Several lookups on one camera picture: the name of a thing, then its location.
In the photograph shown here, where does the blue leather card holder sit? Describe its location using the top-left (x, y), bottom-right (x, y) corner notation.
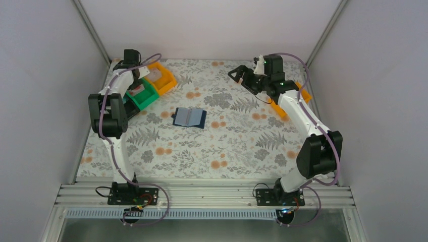
top-left (171, 107), bottom-right (207, 129)

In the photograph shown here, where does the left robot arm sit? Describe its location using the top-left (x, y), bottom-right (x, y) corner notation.
top-left (88, 49), bottom-right (144, 200)

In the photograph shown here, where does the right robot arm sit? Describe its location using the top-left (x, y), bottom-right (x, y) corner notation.
top-left (228, 52), bottom-right (343, 198)

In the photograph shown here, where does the pale floral card in orange bin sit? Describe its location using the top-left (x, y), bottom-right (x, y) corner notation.
top-left (146, 69), bottom-right (163, 82)

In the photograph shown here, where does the red circle card in green bin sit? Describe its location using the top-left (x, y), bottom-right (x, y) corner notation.
top-left (129, 84), bottom-right (145, 96)

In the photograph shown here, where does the orange plastic bin right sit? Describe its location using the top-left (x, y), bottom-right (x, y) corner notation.
top-left (269, 81), bottom-right (315, 121)

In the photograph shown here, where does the orange plastic bin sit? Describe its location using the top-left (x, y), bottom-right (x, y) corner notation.
top-left (269, 81), bottom-right (315, 121)
top-left (144, 62), bottom-right (177, 96)

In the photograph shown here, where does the orange plastic bin left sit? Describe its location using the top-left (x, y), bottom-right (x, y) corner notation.
top-left (144, 62), bottom-right (177, 96)

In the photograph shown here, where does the green plastic bin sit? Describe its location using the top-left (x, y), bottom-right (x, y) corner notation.
top-left (124, 78), bottom-right (159, 110)

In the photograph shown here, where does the black plastic bin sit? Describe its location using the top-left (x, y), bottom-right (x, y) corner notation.
top-left (124, 99), bottom-right (141, 120)

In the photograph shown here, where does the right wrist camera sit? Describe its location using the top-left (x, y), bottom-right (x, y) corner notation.
top-left (253, 55), bottom-right (265, 75)

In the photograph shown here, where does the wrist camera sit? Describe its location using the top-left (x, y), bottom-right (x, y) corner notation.
top-left (138, 66), bottom-right (150, 78)
top-left (253, 55), bottom-right (265, 75)

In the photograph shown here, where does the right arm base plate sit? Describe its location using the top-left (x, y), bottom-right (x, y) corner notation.
top-left (254, 189), bottom-right (305, 207)

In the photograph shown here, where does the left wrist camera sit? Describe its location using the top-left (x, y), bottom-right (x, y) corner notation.
top-left (138, 66), bottom-right (150, 78)

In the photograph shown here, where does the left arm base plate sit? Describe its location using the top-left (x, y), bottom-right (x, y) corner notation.
top-left (108, 182), bottom-right (159, 206)

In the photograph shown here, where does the aluminium rail frame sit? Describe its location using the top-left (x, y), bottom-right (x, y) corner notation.
top-left (55, 177), bottom-right (355, 209)

